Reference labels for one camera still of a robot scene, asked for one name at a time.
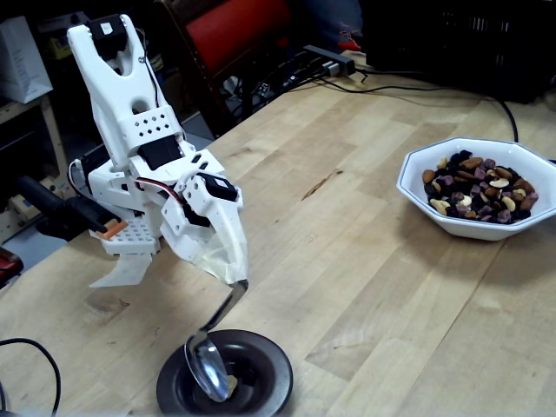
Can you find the white gripper with motor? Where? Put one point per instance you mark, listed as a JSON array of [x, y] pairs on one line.
[[184, 226]]

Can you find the bent metal spoon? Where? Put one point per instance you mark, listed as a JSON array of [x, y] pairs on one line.
[[208, 369]]

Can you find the scooped nuts and raisins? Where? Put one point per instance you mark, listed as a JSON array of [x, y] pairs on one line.
[[232, 384]]

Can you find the white robot arm with base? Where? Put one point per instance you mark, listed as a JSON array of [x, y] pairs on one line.
[[113, 87]]

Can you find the dark brown metal plate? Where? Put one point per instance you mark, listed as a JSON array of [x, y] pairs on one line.
[[265, 386]]

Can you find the white octagonal bowl blue rim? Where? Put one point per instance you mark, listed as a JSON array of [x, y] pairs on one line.
[[473, 230]]

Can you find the beige masking tape wrap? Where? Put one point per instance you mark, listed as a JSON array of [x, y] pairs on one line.
[[221, 265]]

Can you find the white paper scrap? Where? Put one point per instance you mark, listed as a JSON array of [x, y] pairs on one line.
[[126, 271]]

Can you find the black clamp with orange pads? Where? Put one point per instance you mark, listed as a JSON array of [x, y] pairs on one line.
[[78, 208]]

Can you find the stack of books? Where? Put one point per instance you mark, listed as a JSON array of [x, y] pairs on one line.
[[157, 65]]

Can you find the wooden shelf rack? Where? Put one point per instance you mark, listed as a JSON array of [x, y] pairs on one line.
[[52, 130]]

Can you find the red and black object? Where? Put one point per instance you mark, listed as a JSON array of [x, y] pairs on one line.
[[8, 265]]

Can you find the black power strip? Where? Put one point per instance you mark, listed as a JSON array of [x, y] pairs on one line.
[[330, 56]]

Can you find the yellow and black box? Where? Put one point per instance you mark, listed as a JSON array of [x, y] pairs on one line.
[[60, 48]]

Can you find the blue denim fabric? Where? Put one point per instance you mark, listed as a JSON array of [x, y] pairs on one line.
[[330, 17]]

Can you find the white cardboard box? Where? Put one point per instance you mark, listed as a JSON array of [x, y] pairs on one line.
[[21, 65]]

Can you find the trail mix nuts and raisins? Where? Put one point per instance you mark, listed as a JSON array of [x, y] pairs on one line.
[[478, 191]]

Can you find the black plastic crate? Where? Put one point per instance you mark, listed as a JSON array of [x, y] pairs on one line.
[[434, 43]]

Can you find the red chair dark wood frame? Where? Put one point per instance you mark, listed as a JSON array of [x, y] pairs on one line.
[[234, 26]]

